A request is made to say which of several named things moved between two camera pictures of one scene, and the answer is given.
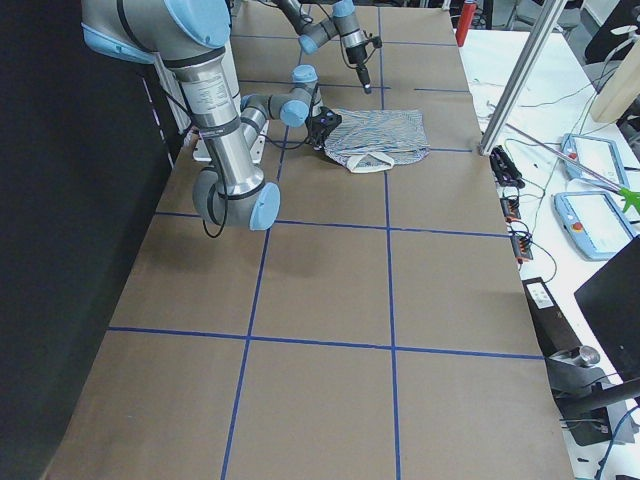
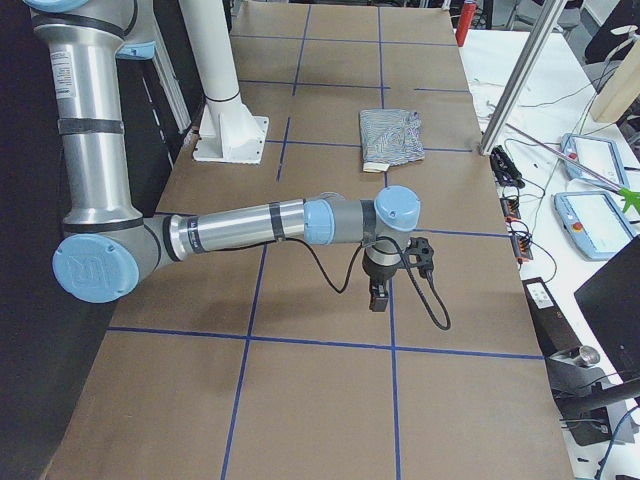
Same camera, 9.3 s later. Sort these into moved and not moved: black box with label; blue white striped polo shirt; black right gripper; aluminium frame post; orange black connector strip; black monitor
Moved: black right gripper; blue white striped polo shirt
Not moved: orange black connector strip; black monitor; black box with label; aluminium frame post
